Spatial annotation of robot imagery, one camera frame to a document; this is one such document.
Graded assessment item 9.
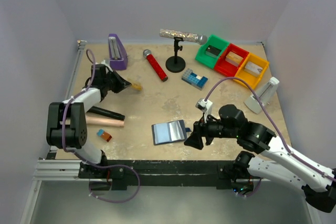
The gold VIP card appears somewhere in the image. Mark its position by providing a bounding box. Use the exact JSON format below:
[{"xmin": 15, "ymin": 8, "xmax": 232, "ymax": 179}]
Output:
[{"xmin": 127, "ymin": 78, "xmax": 143, "ymax": 91}]

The navy blue card holder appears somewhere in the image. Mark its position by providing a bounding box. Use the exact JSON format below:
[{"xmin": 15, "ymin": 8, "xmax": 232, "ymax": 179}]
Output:
[{"xmin": 151, "ymin": 120, "xmax": 191, "ymax": 145}]

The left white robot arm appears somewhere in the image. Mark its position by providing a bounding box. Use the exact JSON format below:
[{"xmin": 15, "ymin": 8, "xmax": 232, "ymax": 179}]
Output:
[{"xmin": 46, "ymin": 64, "xmax": 131, "ymax": 167}]

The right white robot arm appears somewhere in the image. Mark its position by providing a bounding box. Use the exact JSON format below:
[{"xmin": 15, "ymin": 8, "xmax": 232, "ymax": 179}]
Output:
[{"xmin": 184, "ymin": 100, "xmax": 335, "ymax": 213}]

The gold card in red bin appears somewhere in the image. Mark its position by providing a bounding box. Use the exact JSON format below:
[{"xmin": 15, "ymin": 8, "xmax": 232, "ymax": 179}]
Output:
[{"xmin": 225, "ymin": 52, "xmax": 243, "ymax": 67}]

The white card in yellow bin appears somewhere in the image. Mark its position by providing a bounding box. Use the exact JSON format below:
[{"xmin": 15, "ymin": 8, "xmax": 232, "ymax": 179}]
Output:
[{"xmin": 245, "ymin": 61, "xmax": 263, "ymax": 76}]

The dark card in green bin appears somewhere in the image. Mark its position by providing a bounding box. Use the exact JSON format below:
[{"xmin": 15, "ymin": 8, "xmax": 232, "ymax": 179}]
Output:
[{"xmin": 205, "ymin": 46, "xmax": 222, "ymax": 58}]

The purple metronome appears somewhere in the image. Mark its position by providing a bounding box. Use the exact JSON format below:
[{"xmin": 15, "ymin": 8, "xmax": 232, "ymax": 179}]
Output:
[{"xmin": 108, "ymin": 34, "xmax": 128, "ymax": 71}]

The black microphone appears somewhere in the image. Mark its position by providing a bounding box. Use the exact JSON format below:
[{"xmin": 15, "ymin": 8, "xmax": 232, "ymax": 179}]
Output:
[{"xmin": 88, "ymin": 106, "xmax": 125, "ymax": 121}]

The red glitter microphone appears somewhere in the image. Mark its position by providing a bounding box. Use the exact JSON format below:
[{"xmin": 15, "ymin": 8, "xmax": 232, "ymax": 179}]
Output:
[{"xmin": 143, "ymin": 49, "xmax": 168, "ymax": 82}]

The pink microphone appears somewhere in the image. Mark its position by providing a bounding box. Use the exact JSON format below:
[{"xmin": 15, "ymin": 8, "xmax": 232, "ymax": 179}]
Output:
[{"xmin": 86, "ymin": 115, "xmax": 124, "ymax": 127}]

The blue toy brick block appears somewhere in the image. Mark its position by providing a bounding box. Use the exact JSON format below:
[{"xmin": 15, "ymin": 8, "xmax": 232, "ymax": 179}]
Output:
[{"xmin": 181, "ymin": 68, "xmax": 208, "ymax": 90}]

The orange and blue brick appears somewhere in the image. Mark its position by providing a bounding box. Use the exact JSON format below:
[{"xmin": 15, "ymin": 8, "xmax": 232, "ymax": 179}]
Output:
[{"xmin": 97, "ymin": 129, "xmax": 112, "ymax": 142}]

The black microphone stand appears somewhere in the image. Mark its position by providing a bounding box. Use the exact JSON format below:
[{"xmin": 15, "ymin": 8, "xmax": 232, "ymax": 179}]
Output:
[{"xmin": 165, "ymin": 37, "xmax": 186, "ymax": 73}]

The red plastic bin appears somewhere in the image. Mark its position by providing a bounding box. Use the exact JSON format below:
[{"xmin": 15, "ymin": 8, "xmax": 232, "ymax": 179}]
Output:
[{"xmin": 214, "ymin": 44, "xmax": 249, "ymax": 77}]

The white metronome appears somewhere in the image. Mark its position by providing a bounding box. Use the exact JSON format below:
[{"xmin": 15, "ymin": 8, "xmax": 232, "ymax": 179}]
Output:
[{"xmin": 244, "ymin": 77, "xmax": 279, "ymax": 114}]

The green plastic bin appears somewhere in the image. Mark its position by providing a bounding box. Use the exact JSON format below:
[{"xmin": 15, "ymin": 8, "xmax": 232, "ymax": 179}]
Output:
[{"xmin": 195, "ymin": 35, "xmax": 230, "ymax": 69}]

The silver glitter microphone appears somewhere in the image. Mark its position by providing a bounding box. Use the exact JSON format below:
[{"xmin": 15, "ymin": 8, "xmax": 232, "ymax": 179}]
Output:
[{"xmin": 159, "ymin": 29, "xmax": 208, "ymax": 45}]

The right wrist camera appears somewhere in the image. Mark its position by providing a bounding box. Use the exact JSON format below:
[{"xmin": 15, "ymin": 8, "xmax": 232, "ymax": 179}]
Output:
[{"xmin": 195, "ymin": 99, "xmax": 213, "ymax": 123}]

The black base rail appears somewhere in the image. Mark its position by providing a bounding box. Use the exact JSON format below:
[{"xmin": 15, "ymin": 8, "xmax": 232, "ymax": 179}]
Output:
[{"xmin": 78, "ymin": 160, "xmax": 251, "ymax": 190}]

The aluminium frame rail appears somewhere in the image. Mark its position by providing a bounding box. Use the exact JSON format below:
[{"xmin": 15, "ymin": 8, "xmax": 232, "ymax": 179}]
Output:
[{"xmin": 19, "ymin": 40, "xmax": 87, "ymax": 224}]

